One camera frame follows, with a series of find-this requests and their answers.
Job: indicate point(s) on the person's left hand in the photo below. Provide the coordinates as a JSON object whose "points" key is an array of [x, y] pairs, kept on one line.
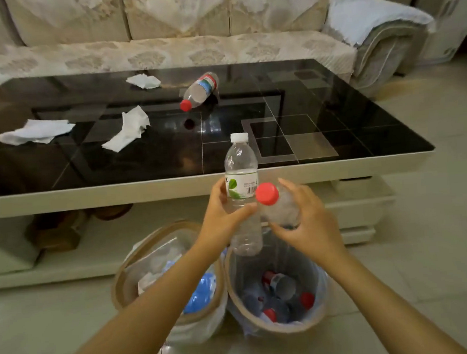
{"points": [[215, 228]]}

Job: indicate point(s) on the person's right hand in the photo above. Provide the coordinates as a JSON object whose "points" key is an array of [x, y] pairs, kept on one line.
{"points": [[317, 229]]}

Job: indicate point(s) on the person's left thumb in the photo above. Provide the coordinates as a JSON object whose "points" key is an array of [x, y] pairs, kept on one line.
{"points": [[242, 213]]}

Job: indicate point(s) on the person's right thumb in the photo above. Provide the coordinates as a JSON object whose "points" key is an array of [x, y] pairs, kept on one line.
{"points": [[282, 230]]}

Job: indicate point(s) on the crushed clear bottle red cap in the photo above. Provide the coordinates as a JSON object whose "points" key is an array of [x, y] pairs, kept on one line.
{"points": [[279, 210]]}

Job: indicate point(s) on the clear bottle with white cap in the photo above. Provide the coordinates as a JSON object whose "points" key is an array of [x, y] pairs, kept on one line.
{"points": [[240, 158]]}

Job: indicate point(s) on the person's left forearm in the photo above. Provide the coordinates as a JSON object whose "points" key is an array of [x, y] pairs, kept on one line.
{"points": [[147, 316]]}

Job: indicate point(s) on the person's right forearm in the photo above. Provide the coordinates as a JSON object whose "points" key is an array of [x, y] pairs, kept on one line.
{"points": [[387, 315]]}

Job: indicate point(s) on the clear plastic bin liner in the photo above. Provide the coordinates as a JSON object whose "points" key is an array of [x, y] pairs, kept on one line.
{"points": [[155, 256], [248, 269]]}

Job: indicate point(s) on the pile of empty plastic bottles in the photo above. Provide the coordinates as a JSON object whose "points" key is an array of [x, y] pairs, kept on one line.
{"points": [[283, 295]]}

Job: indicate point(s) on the tan wastebasket with bottles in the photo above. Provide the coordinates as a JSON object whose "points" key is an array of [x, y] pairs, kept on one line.
{"points": [[236, 298]]}

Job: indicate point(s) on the blue plastic bag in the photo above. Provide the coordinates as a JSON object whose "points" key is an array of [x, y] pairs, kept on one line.
{"points": [[202, 294]]}

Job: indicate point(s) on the black glass coffee table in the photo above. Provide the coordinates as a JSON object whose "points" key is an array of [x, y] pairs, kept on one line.
{"points": [[138, 189]]}

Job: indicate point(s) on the crumpled white paper waste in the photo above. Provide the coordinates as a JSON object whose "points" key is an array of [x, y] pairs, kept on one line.
{"points": [[147, 281]]}

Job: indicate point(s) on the round brown wooden object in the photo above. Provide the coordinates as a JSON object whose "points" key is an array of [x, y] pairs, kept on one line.
{"points": [[112, 211]]}

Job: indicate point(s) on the red-capped bottle with blue-red label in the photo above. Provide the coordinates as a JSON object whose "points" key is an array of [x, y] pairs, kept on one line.
{"points": [[199, 90]]}

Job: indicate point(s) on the long crumpled white tissue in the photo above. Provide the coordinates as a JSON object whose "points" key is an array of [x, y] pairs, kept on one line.
{"points": [[128, 130]]}

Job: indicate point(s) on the tan wastebasket with paper waste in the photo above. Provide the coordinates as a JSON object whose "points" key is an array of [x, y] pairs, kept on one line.
{"points": [[121, 286]]}

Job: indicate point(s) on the small crumpled white tissue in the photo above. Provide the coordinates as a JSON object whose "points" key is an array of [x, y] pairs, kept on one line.
{"points": [[144, 81]]}

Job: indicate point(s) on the beige patterned sofa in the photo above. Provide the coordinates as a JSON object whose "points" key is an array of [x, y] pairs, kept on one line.
{"points": [[167, 24]]}

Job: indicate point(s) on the flat crumpled white tissue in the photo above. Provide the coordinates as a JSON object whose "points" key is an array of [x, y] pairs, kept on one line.
{"points": [[35, 132]]}

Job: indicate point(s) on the white towel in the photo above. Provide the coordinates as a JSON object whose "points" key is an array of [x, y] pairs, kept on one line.
{"points": [[361, 14]]}

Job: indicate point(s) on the white cabinet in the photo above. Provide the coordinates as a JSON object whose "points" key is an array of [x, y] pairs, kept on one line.
{"points": [[449, 8]]}

